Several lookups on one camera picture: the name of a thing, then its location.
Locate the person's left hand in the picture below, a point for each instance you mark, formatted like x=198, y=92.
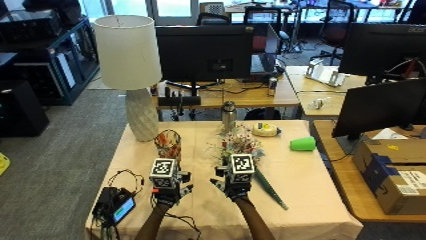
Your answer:
x=169, y=197

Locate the yellow object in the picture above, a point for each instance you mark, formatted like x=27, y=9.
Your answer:
x=3, y=164

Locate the black computer tower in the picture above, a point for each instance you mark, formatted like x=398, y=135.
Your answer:
x=20, y=110

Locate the green plastic cup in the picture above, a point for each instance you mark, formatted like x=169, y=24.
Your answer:
x=303, y=144

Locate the person's right hand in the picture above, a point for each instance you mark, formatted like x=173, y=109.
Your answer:
x=237, y=192

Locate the silver drink can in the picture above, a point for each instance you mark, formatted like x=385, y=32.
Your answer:
x=272, y=87

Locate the black shelf unit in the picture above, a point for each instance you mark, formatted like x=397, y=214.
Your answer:
x=53, y=66

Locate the white plastic stand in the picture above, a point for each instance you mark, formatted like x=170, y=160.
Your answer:
x=326, y=74

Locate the steel water bottle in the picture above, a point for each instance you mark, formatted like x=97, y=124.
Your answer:
x=229, y=116

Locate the beige tablecloth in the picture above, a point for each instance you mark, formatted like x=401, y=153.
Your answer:
x=306, y=186

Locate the flower bouquet with green stems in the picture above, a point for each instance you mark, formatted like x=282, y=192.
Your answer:
x=240, y=141

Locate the brown cardboard box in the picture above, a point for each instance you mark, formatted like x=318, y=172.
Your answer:
x=394, y=176

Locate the open laptop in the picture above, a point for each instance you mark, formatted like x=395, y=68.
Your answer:
x=264, y=56

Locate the black device with blue screen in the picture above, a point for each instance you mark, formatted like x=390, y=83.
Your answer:
x=116, y=204

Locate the black computer monitor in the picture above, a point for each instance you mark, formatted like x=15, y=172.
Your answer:
x=381, y=50
x=201, y=50
x=381, y=106

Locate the small white gadget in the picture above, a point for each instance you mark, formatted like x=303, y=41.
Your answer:
x=319, y=103

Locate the white marker cube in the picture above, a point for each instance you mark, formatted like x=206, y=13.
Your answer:
x=241, y=168
x=162, y=172

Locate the white table lamp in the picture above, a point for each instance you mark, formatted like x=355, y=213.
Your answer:
x=128, y=53

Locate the wooden desk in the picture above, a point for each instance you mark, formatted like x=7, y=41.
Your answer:
x=310, y=100
x=346, y=193
x=248, y=96

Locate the white paper sheet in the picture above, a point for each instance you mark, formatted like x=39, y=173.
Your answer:
x=389, y=134

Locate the black power strip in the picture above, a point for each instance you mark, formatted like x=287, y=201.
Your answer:
x=178, y=101

